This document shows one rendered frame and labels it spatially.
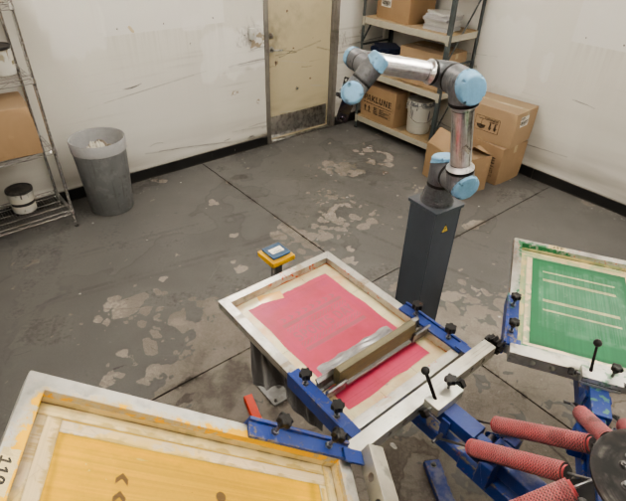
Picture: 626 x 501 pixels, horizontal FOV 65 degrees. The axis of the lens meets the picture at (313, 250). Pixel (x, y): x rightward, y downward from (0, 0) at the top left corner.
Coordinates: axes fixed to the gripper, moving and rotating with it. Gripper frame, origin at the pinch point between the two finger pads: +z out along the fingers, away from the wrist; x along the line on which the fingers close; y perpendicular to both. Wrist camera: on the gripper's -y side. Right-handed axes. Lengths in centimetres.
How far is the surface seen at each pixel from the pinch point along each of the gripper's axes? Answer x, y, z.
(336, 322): -19, -83, -32
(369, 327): -32, -81, -34
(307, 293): -6, -81, -16
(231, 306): 23, -89, -30
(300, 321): -5, -86, -32
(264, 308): 10, -88, -26
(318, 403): -15, -92, -75
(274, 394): -7, -167, 33
